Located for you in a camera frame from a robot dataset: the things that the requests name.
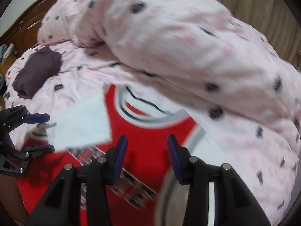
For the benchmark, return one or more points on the pink cat-print quilt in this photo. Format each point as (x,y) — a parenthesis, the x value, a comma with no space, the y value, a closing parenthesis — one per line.
(194,44)

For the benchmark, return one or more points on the pink cat-print bed sheet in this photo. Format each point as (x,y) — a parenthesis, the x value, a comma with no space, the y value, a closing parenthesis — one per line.
(260,155)

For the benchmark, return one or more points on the dark wooden headboard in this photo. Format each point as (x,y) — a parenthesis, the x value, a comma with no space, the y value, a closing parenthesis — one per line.
(23,33)

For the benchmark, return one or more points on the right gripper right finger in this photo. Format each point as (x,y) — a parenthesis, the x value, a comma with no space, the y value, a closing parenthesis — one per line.
(234,204)

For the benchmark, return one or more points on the red basketball jersey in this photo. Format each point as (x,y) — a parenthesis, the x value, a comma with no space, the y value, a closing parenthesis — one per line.
(147,192)

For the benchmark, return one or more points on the blue-grey clothes pile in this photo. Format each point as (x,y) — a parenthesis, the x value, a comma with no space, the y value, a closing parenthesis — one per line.
(5,51)

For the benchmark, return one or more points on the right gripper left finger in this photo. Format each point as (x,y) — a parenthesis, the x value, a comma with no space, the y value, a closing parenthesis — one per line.
(60,204)

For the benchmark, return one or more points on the folded dark purple garment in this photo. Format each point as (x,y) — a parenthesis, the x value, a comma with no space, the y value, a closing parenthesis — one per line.
(40,66)

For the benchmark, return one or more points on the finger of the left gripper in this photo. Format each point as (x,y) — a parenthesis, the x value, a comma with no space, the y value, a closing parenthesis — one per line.
(38,151)
(36,118)

